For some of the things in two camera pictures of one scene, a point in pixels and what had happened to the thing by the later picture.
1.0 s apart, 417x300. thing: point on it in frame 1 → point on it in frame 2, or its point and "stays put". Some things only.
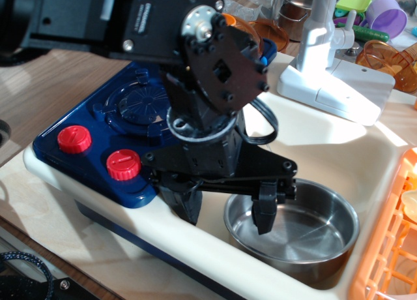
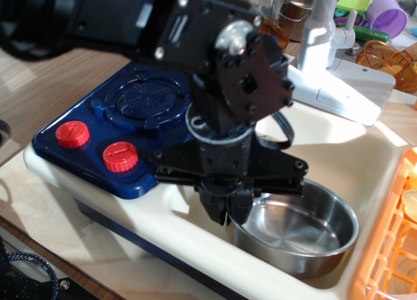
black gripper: x=215 y=152 → x=229 y=161
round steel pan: x=314 y=239 stays put
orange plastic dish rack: x=389 y=271 stays put
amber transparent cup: x=402 y=65 stays put
